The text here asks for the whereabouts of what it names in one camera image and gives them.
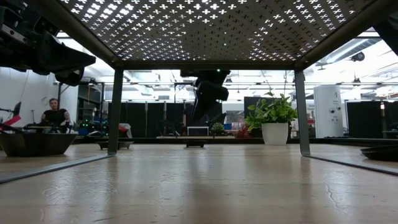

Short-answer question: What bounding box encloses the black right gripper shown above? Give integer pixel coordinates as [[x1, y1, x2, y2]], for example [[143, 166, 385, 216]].
[[190, 77, 229, 126]]

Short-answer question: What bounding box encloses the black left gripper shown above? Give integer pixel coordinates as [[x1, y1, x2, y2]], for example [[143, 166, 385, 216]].
[[0, 0, 96, 87]]

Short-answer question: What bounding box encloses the small square black plate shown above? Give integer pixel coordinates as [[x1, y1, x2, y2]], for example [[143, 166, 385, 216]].
[[183, 139, 208, 148]]

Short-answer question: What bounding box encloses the large wavy square black plate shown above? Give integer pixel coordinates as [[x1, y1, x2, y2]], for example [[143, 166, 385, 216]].
[[0, 133, 78, 157]]

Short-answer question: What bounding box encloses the small rectangular black plate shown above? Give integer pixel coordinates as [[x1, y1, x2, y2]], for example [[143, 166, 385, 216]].
[[95, 141, 135, 151]]

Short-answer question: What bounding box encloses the round black plate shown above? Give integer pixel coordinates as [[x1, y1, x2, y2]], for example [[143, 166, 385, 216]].
[[360, 144, 398, 162]]

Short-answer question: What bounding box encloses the white framed black monitor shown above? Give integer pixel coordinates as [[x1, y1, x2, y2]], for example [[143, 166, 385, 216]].
[[186, 126, 210, 137]]

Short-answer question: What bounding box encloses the small green background plant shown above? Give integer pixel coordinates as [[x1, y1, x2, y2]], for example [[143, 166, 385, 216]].
[[210, 122, 225, 137]]

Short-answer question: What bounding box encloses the dark shelving rack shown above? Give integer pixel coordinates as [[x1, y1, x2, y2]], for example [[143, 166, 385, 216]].
[[77, 83, 105, 131]]

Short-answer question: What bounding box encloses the grey perforated metal shelf riser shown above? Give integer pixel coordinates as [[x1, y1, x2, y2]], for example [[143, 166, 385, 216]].
[[0, 0, 398, 185]]

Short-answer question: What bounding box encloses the person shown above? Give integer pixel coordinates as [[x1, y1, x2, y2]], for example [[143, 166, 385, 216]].
[[40, 98, 72, 134]]

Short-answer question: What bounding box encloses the black partition screen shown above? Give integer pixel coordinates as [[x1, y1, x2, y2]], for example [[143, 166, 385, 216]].
[[346, 100, 398, 139], [107, 101, 223, 138]]

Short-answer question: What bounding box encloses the green plant in white pot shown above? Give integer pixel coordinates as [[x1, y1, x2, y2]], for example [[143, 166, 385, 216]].
[[244, 91, 299, 146]]

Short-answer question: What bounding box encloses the red padded bar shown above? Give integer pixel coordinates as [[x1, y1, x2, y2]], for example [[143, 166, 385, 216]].
[[0, 114, 22, 130]]

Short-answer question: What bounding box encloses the white cylindrical machine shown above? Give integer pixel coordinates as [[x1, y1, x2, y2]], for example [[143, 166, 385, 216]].
[[313, 85, 343, 139]]

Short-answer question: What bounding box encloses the black aluminium table frame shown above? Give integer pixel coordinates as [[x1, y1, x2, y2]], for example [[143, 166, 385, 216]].
[[73, 136, 398, 147]]

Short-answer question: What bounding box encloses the silver ceiling duct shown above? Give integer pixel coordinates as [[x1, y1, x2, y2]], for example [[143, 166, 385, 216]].
[[315, 37, 383, 68]]

